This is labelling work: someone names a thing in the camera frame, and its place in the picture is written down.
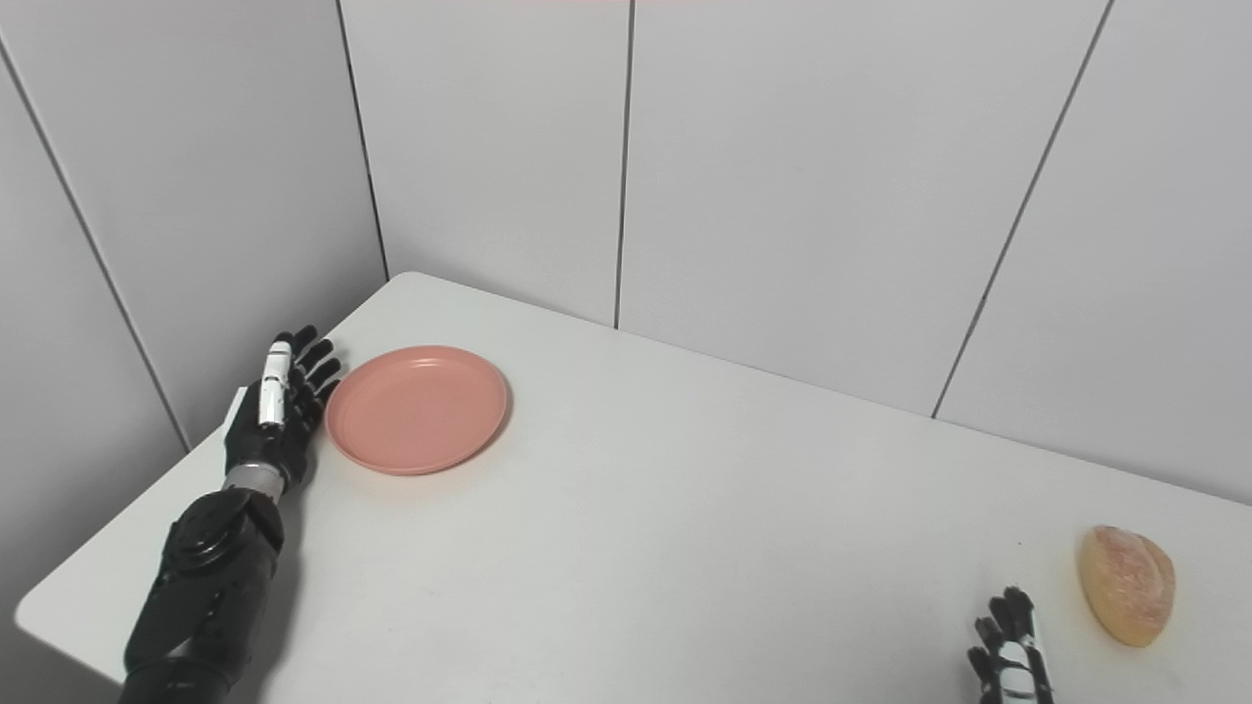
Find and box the golden bread roll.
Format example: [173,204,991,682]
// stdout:
[1078,525,1177,648]

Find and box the pink round plate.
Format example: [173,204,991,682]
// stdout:
[326,344,510,477]

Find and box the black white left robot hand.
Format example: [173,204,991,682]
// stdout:
[223,326,342,490]

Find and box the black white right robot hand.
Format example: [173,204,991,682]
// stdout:
[966,587,1057,704]

